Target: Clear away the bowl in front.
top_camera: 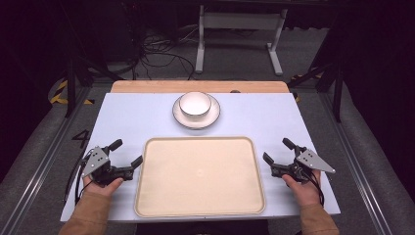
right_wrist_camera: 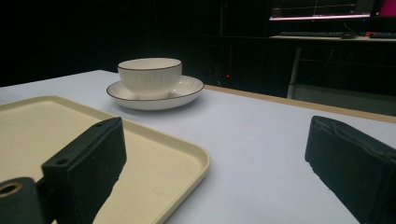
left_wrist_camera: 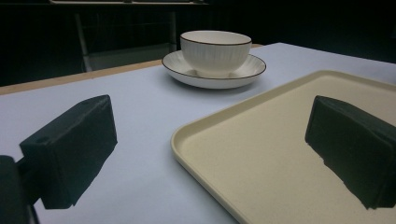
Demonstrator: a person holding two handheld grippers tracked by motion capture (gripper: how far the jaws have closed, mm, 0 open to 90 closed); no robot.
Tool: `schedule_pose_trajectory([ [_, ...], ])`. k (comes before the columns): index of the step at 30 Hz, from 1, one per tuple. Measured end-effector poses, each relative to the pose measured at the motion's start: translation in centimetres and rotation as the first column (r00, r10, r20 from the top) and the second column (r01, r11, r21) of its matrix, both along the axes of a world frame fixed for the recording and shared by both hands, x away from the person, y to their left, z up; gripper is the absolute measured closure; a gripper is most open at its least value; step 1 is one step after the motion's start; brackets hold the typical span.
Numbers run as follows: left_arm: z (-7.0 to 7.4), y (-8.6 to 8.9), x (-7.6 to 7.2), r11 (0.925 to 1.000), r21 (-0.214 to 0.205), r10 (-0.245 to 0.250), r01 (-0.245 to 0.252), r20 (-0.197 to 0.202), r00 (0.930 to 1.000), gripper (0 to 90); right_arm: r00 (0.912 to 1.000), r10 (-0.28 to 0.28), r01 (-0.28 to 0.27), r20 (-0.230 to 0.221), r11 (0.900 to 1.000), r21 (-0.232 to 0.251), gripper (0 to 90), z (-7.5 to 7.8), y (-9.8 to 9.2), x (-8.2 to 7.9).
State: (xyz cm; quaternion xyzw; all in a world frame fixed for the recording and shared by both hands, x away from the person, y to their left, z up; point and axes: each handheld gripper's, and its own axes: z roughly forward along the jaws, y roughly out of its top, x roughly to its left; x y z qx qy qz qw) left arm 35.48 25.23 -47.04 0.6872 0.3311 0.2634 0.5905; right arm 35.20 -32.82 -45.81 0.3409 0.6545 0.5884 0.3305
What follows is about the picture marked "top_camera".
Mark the yellow black floor tape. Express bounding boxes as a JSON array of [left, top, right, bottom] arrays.
[[291, 71, 325, 81], [48, 79, 96, 107]]

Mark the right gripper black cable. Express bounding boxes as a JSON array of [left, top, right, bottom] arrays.
[[305, 169, 326, 208]]

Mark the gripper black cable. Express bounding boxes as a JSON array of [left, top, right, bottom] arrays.
[[305, 169, 326, 208], [63, 148, 96, 207]]

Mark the beige rectangular tray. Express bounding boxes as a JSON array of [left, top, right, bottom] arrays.
[[133, 135, 267, 219]]

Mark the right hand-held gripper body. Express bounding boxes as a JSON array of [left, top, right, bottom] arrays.
[[269, 146, 337, 185]]

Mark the bundle of black floor cables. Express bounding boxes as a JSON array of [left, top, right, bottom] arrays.
[[128, 27, 201, 81]]

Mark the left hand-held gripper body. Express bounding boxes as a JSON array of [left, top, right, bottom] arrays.
[[80, 146, 135, 188]]

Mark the black tripod stand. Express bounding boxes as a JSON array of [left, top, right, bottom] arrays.
[[287, 60, 345, 124], [62, 0, 125, 119]]

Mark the metal floor rail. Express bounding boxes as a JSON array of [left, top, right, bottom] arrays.
[[318, 92, 394, 235], [0, 87, 94, 235]]

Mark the white plate with dark rim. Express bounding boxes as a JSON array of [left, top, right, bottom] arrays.
[[171, 93, 222, 131]]

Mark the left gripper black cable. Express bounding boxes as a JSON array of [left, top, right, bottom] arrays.
[[63, 148, 96, 207]]

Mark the pale blue table mat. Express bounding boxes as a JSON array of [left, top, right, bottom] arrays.
[[60, 92, 342, 224]]

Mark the white bowl with dark rim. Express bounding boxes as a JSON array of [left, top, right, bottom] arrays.
[[178, 90, 212, 122]]

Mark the person's left hand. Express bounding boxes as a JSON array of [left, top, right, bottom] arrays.
[[82, 174, 125, 198]]

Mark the person's right hand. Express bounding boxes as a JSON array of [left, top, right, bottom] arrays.
[[281, 169, 323, 208]]

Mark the white metal stand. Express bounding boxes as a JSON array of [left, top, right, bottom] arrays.
[[194, 4, 289, 77]]

